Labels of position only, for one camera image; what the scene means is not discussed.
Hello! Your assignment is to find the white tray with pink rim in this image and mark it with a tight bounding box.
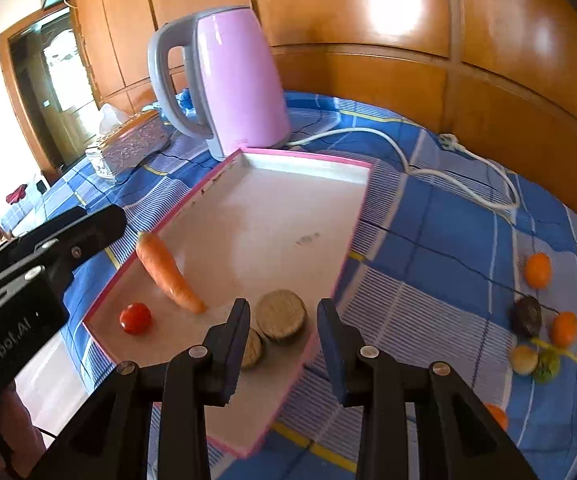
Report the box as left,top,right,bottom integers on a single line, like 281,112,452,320
82,147,380,460

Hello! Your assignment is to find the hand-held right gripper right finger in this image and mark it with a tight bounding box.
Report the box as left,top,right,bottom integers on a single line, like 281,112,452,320
317,298,539,480

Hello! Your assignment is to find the dark brown avocado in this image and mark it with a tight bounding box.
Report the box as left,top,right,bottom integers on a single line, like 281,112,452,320
511,296,543,338

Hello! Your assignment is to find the small green fruit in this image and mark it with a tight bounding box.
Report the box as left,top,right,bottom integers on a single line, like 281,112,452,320
534,351,561,385

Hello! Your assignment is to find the orange carrot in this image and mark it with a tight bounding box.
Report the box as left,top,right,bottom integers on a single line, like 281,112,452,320
136,230,208,315

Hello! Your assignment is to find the white power cord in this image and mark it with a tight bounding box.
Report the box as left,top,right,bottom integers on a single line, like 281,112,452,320
286,127,521,213

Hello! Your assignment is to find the person's left forearm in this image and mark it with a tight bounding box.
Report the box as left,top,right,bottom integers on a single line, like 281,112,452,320
0,379,48,463

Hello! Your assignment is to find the blue plaid tablecloth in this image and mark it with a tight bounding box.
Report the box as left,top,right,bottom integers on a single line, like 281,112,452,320
0,89,577,480

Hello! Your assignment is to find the small beige fruit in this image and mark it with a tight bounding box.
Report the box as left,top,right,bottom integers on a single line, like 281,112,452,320
511,345,539,375

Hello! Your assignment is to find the wooden wardrobe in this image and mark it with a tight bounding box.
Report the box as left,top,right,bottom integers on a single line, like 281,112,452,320
71,0,577,231

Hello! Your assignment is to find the small round brown fruit slice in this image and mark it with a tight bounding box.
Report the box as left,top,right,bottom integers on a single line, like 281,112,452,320
241,327,268,372

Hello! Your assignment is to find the patterned tissue box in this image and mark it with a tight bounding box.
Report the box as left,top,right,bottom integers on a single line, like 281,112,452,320
86,104,169,181

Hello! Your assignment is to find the large round brown fruit slice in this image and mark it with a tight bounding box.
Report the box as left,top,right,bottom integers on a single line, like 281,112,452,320
255,290,308,345

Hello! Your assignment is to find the red tomato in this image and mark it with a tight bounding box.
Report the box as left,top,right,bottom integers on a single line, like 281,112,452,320
119,302,152,335

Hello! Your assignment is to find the wooden framed glass door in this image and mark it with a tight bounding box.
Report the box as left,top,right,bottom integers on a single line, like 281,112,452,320
0,2,102,171

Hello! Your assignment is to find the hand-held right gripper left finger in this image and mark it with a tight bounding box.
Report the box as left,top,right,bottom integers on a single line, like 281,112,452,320
28,298,252,480

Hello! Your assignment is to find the orange tangerine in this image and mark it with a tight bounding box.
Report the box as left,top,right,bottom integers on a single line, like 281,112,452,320
483,403,510,432
525,253,553,289
551,311,577,348

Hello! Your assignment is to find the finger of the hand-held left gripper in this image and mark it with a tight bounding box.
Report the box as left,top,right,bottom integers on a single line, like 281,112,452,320
0,204,128,311

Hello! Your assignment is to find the pink electric kettle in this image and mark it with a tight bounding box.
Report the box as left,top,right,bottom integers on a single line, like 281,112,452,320
147,6,292,162

